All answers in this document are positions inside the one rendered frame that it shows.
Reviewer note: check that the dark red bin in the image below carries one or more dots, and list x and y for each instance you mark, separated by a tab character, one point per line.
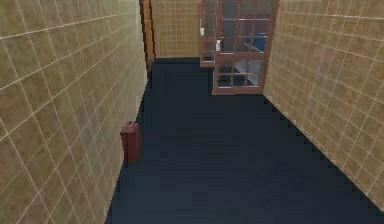
131	143

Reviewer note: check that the brown glass-paned door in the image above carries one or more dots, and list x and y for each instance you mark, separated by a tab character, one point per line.
208	33
242	50

